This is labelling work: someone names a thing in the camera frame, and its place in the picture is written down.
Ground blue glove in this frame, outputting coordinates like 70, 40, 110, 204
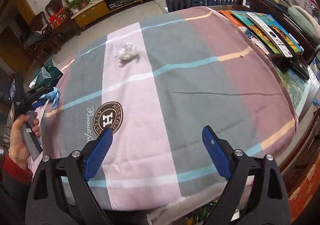
40, 87, 61, 109

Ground white tissue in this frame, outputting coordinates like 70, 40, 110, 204
115, 42, 138, 61

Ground white lined trash basket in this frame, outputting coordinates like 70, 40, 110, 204
147, 179, 256, 225

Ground person left hand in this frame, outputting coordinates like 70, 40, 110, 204
9, 114, 30, 170

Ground green tissue box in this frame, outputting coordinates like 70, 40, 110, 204
29, 59, 63, 89

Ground dark wooden armchair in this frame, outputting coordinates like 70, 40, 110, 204
24, 11, 61, 63

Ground red floral sofa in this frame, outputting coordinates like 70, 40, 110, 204
283, 127, 319, 223

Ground striped pastel tablecloth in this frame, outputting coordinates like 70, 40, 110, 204
38, 7, 297, 211

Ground potted green plant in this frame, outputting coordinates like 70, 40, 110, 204
67, 0, 90, 13

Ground black remote control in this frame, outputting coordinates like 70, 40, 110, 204
271, 54, 310, 80

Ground white remote control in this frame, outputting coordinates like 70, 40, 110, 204
247, 12, 293, 58

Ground blue picture book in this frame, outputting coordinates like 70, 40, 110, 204
229, 10, 305, 55

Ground green grey cushion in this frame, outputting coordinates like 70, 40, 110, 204
287, 5, 320, 45

